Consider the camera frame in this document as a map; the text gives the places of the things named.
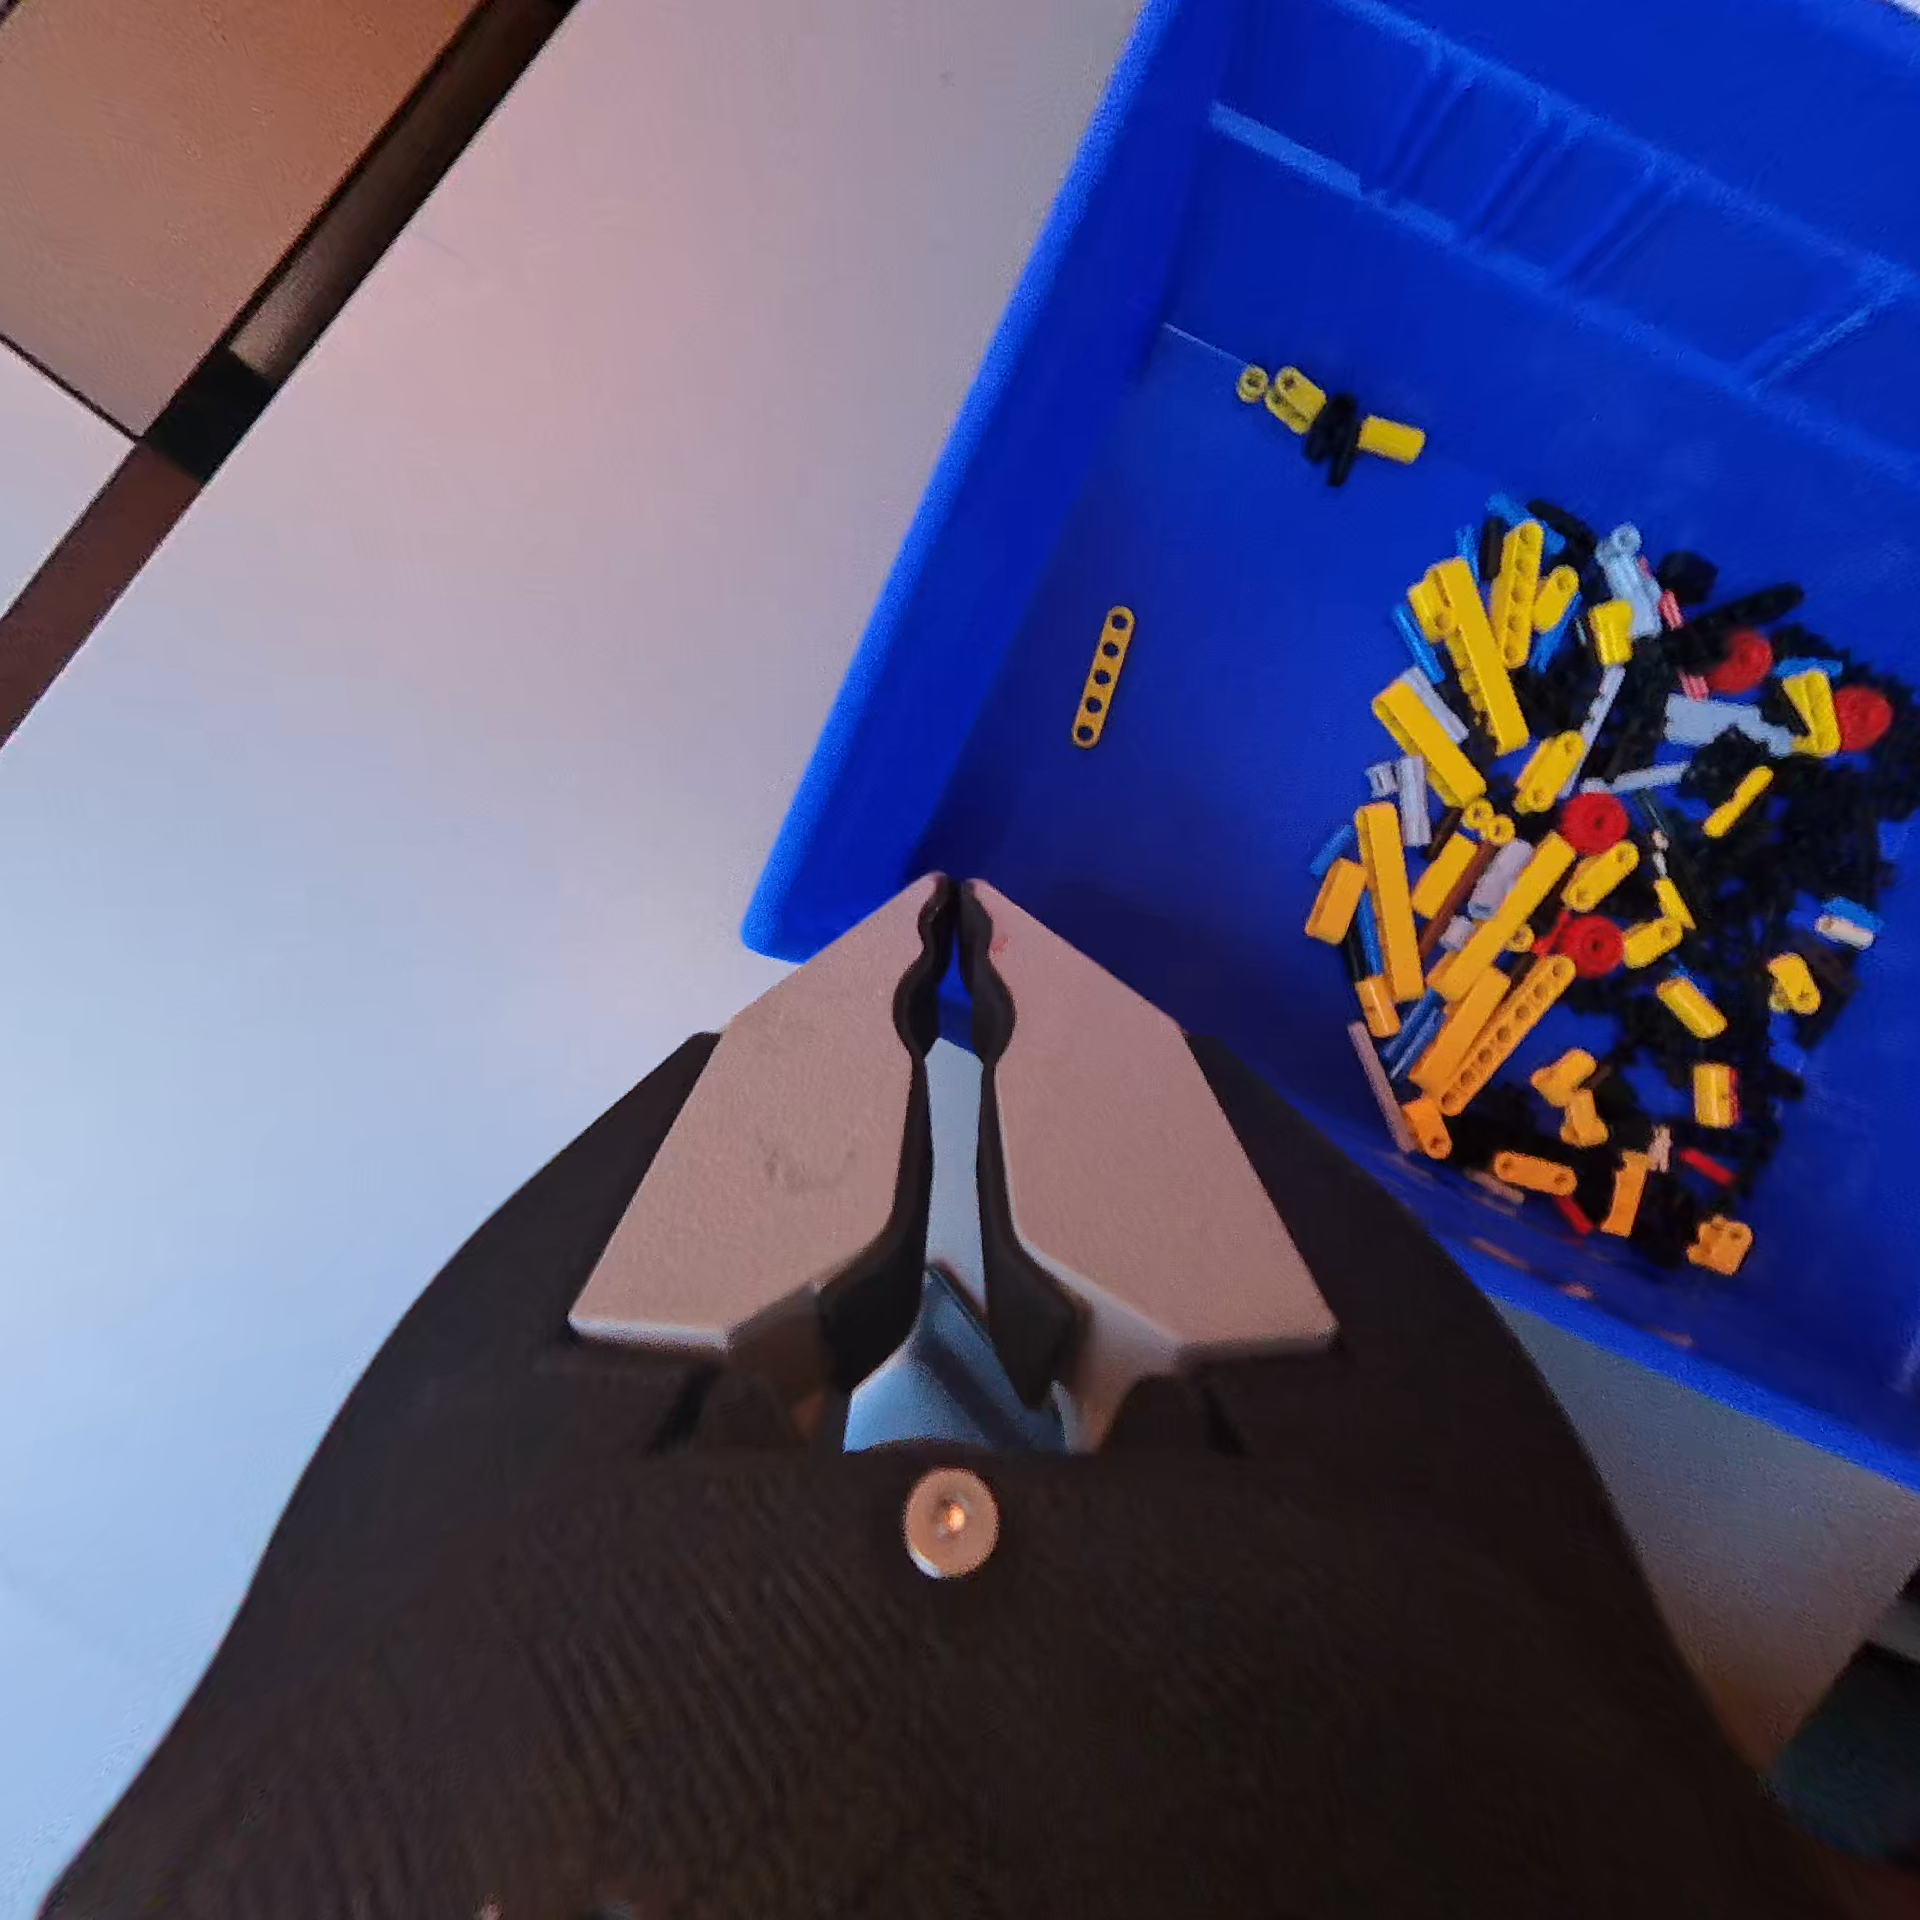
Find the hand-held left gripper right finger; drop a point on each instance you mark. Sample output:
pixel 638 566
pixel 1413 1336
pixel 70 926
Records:
pixel 1140 1170

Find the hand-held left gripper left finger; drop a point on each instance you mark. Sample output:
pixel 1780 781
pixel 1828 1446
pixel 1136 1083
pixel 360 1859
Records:
pixel 749 1170

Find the blue plastic bin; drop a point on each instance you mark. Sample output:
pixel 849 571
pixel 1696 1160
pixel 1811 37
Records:
pixel 1229 930

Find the pile of lego pieces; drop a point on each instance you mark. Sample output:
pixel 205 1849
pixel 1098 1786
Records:
pixel 1483 960

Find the thin yellow lego beam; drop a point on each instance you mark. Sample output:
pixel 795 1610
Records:
pixel 1101 675

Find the yellow black lego assembly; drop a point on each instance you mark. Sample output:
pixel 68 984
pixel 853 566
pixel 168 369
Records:
pixel 1388 438

